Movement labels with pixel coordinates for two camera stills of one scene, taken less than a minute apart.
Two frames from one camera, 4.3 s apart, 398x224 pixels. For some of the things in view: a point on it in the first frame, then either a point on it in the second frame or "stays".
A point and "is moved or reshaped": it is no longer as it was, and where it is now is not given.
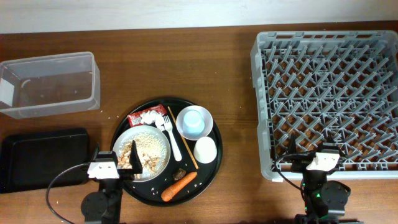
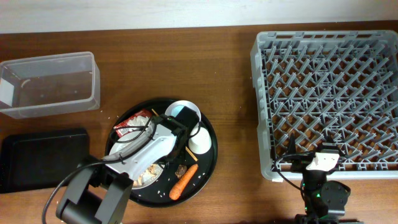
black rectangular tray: [30, 158] stays
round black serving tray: [180, 146] stays
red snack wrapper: [135, 118] -> [124, 123]
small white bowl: [194, 122] -> [172, 109]
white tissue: [152, 116] is moved or reshaped
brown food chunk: [179, 174] is moved or reshaped
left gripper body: [124, 175] -> [176, 155]
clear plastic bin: [50, 85] stays
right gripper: [300, 164] stays
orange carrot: [167, 195] is moved or reshaped
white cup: [205, 150] -> [201, 143]
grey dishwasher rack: [339, 87] stays
